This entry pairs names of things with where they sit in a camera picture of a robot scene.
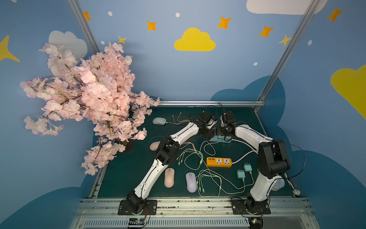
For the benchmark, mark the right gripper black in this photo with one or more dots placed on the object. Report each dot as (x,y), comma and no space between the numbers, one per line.
(222,130)

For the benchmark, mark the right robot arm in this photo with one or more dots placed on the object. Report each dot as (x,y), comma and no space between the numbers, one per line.
(272,161)

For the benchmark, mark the pink cherry blossom tree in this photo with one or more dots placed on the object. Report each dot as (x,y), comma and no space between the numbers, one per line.
(98,89)

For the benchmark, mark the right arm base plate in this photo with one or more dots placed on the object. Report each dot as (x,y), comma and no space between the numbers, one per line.
(242,206)

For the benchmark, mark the teal power strip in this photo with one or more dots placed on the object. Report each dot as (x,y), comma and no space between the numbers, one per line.
(219,138)

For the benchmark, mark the pale blue wireless mouse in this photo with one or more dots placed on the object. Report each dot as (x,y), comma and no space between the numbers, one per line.
(159,121)

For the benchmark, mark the lavender wireless mouse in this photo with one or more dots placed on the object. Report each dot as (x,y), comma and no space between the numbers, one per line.
(191,182)

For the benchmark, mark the aluminium frame back bar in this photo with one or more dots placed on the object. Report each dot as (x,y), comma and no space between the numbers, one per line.
(211,103)

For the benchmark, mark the orange power strip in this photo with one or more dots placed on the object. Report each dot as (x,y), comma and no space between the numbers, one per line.
(219,162)

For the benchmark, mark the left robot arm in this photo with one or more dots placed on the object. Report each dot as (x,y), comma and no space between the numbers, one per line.
(167,153)

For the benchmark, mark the aluminium rail base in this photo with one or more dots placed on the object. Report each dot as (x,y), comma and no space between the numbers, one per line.
(195,213)

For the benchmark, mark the silver tin can lying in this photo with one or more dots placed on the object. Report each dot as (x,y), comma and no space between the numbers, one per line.
(278,183)

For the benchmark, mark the pink mouse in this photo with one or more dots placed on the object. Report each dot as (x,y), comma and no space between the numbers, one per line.
(169,177)
(154,146)

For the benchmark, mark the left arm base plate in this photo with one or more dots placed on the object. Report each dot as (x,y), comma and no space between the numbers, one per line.
(145,207)

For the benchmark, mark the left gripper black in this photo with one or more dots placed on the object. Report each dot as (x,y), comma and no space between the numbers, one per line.
(208,131)

